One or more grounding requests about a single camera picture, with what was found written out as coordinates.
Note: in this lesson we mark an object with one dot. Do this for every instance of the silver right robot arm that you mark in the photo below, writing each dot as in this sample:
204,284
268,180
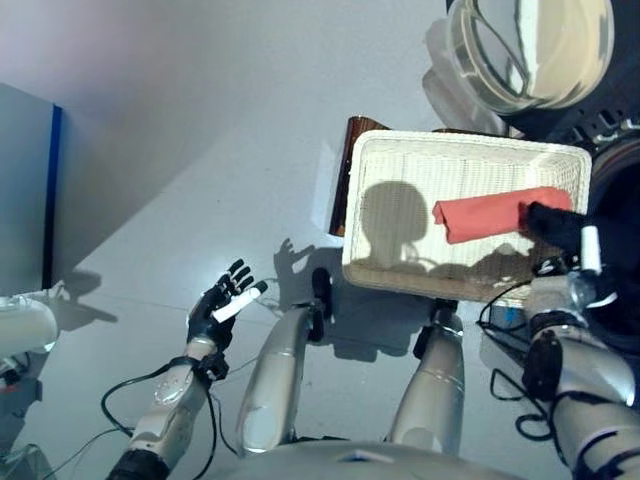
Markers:
590,370

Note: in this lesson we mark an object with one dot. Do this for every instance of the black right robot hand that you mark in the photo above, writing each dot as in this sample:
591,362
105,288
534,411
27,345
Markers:
555,227

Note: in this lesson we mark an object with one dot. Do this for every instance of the red cloth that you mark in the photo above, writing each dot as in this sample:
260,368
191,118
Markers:
480,217

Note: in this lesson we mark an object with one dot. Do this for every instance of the white rounded machine base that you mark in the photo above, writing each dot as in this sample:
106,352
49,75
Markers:
25,325

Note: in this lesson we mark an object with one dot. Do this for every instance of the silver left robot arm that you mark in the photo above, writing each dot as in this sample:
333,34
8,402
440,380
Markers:
170,405

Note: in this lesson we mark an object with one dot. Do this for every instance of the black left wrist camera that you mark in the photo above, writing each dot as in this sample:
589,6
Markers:
216,366

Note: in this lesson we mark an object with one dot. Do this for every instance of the brown wooden stool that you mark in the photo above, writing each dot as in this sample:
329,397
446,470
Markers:
345,185

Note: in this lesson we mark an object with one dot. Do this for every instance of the grey panel with blue edge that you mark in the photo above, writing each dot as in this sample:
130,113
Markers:
25,190

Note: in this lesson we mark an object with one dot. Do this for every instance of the round glass washer door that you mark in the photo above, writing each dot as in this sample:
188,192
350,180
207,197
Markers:
525,55

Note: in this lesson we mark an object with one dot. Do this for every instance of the silver right robot leg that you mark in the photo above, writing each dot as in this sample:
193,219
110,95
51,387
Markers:
435,380

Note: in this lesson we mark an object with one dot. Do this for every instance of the silver left robot leg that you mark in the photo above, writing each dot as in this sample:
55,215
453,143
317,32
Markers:
275,380

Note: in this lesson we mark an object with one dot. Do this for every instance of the white wicker basket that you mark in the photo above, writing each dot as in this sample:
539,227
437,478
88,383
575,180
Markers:
400,165

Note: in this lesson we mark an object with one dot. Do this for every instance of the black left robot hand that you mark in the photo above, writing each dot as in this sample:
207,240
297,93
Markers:
212,315

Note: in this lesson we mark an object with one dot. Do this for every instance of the silver robot torso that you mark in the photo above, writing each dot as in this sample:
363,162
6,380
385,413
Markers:
360,462

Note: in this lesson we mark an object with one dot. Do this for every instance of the dark grey washing machine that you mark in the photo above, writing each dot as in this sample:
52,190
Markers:
620,190

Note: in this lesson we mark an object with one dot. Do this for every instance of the silver robot leg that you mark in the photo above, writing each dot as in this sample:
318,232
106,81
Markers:
275,380
435,380

